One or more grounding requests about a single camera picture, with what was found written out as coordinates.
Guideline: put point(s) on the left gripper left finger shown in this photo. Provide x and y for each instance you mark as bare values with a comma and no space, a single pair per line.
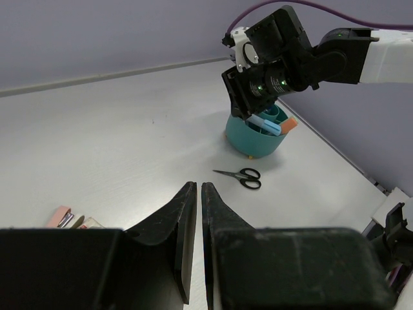
147,266

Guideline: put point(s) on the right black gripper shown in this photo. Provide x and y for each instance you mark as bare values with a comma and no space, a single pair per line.
283,48

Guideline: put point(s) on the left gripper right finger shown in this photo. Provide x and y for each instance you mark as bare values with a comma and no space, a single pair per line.
300,268

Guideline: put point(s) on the orange highlighter marker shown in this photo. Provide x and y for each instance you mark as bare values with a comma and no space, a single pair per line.
288,125

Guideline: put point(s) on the black handled scissors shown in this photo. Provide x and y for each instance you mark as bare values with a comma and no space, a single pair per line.
249,178

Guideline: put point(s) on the blue highlighter marker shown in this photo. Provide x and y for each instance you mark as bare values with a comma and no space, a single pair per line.
265,124

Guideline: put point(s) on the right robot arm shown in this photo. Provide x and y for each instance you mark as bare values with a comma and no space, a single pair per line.
365,53

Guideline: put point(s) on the white staple box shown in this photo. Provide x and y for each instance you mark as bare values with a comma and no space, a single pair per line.
90,223

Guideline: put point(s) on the teal round organizer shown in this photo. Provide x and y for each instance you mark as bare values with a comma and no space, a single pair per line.
251,140

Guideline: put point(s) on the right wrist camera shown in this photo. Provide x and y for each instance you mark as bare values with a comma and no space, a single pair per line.
244,54

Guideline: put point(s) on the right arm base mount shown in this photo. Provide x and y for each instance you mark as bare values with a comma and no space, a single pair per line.
393,242

